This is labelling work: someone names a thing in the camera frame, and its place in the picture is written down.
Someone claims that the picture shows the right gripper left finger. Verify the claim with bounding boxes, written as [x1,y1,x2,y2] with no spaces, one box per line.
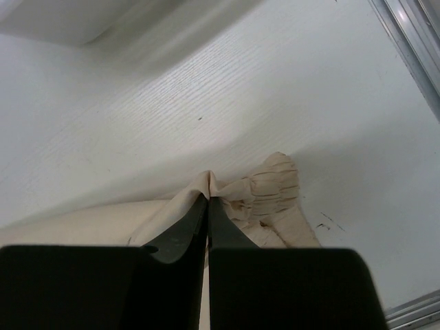
[1,197,208,329]

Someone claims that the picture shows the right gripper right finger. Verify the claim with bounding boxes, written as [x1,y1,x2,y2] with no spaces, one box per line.
[208,198,387,329]

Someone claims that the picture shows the beige trousers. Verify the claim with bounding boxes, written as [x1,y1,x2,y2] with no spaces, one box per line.
[1,153,319,329]

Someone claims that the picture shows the front aluminium rail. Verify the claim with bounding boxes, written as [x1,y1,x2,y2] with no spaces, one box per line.
[386,296,439,329]

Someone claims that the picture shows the right aluminium frame rail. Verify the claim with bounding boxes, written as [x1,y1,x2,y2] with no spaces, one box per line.
[370,0,440,118]

